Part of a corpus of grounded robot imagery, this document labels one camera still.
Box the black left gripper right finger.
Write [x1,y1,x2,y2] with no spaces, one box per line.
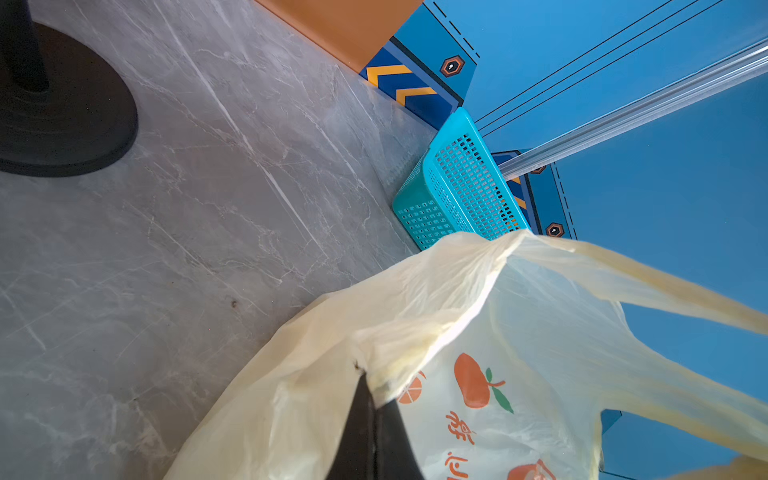
[375,400,424,480]

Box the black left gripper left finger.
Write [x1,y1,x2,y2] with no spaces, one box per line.
[326,374,376,480]

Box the yellow printed plastic bag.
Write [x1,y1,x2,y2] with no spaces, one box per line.
[168,231,767,479]

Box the teal perforated plastic basket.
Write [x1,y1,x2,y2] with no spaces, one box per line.
[392,107,529,250]

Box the aluminium right corner post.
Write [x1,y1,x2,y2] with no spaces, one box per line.
[500,39,767,180]

